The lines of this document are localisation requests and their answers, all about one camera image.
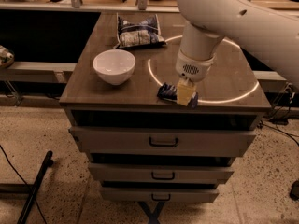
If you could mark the white ceramic bowl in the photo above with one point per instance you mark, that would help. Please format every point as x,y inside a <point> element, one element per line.
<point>114,66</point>

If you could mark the dark blue rxbar wrapper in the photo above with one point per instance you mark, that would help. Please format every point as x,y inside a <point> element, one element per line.
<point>169,92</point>

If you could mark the top grey drawer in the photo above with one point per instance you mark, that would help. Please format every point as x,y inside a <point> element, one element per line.
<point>205,143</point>

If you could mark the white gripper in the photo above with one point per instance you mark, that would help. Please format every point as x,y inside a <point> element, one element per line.
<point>192,67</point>

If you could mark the middle grey drawer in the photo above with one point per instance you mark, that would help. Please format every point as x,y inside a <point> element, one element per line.
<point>159,173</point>

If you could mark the wooden drawer cabinet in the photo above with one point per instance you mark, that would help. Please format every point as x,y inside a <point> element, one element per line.
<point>230,99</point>

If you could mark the bottom grey drawer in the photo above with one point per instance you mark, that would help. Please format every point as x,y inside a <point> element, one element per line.
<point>160,195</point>

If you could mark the black metal stand leg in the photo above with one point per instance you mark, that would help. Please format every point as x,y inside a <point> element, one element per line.
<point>33,190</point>

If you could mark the grey drawer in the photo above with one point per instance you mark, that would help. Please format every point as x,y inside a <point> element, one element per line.
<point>159,173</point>
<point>205,143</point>
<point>160,195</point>

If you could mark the blue white chip bag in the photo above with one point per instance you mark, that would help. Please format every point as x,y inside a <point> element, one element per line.
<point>133,35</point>

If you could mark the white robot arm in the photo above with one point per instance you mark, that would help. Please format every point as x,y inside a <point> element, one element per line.
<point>268,35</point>

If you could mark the grey metal shelf rail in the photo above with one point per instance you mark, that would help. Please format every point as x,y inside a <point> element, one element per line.
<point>37,72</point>

